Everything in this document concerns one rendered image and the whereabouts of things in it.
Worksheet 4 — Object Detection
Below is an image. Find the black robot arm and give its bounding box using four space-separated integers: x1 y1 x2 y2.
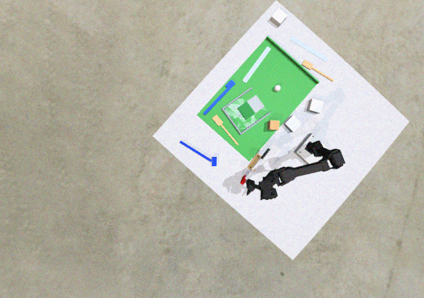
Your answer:
259 140 345 200

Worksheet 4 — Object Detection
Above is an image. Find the tan cube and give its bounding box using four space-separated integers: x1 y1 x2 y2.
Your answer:
268 121 279 130

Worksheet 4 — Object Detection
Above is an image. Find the green flat mat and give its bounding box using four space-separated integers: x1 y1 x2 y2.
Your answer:
197 40 317 161

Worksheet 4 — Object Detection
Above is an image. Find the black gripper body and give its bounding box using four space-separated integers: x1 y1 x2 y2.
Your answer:
246 179 278 198

